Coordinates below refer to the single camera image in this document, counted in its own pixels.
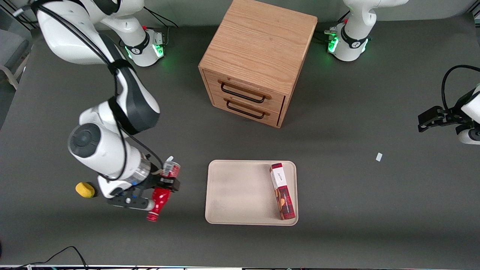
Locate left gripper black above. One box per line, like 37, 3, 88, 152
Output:
418, 98, 471, 133

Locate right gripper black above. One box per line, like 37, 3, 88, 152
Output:
106, 173, 181, 212

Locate red coke bottle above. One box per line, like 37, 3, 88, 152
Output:
146, 161, 181, 222

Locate beige plastic tray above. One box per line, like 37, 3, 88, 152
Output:
205, 160, 299, 226

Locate yellow lemon toy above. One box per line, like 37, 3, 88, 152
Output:
75, 182, 96, 198

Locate red cookie box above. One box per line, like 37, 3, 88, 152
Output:
269, 163, 297, 221

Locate wooden drawer cabinet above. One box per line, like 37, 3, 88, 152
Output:
198, 0, 318, 129

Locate grey chair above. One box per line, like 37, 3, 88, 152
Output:
0, 28, 31, 91

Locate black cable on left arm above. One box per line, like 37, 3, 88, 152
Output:
441, 65, 480, 111

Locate wooden drawer with black handle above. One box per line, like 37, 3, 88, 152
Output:
204, 69, 286, 113
211, 92, 282, 127

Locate black drawer handle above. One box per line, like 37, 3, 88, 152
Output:
224, 98, 271, 120
219, 80, 273, 104

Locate black cable at table edge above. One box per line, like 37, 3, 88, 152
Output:
0, 246, 89, 270

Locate black cables at left arm base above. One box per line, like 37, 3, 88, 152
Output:
314, 29, 338, 45

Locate black cables at arm base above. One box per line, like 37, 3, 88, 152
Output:
314, 29, 338, 45
144, 7, 179, 47

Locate black cables at right arm base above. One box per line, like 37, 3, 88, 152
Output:
144, 7, 179, 47

